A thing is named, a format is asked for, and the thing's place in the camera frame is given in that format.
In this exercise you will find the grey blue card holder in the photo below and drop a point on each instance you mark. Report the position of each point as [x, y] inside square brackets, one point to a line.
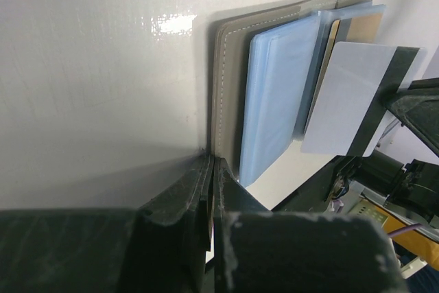
[228, 36]

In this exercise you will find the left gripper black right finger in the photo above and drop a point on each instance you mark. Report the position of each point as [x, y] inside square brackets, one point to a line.
[257, 250]

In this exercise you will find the gold VIP card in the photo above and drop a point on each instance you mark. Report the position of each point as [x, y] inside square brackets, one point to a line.
[360, 29]

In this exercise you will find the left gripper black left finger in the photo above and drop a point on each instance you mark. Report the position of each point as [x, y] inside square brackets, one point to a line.
[159, 247]

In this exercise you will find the white magnetic stripe card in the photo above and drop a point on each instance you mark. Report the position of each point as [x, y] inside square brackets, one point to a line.
[348, 117]

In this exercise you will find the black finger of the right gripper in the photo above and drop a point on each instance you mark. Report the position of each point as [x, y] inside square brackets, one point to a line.
[417, 109]

